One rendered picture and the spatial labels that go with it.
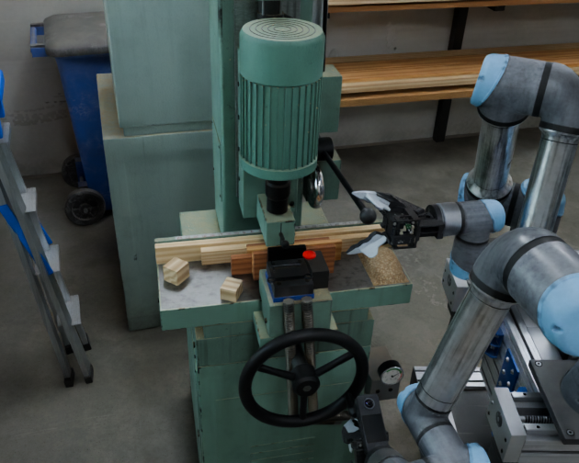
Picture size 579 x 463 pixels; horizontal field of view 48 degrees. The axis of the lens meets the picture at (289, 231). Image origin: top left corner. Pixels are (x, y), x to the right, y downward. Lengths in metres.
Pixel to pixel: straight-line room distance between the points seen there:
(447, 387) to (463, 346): 0.09
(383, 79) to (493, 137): 2.11
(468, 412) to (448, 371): 1.08
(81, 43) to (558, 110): 2.17
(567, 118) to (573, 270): 0.53
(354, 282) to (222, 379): 0.41
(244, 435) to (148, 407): 0.75
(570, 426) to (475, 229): 0.45
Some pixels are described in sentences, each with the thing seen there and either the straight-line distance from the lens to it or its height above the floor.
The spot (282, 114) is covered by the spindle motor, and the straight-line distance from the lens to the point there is 1.36.
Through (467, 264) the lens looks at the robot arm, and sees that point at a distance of 1.54.
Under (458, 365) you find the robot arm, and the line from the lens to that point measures 1.19.
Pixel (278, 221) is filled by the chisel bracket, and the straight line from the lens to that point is 1.52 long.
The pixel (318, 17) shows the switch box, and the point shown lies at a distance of 1.68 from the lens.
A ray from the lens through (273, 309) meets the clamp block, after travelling 1.40.
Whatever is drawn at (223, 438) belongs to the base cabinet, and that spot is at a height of 0.44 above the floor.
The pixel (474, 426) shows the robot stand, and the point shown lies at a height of 0.21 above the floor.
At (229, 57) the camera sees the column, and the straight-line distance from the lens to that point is 1.57.
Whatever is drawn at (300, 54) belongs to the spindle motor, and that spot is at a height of 1.44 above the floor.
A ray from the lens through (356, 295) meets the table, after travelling 1.56.
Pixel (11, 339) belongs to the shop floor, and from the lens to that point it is 2.89.
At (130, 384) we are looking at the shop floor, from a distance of 2.59.
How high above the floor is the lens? 1.86
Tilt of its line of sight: 34 degrees down
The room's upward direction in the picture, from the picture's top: 2 degrees clockwise
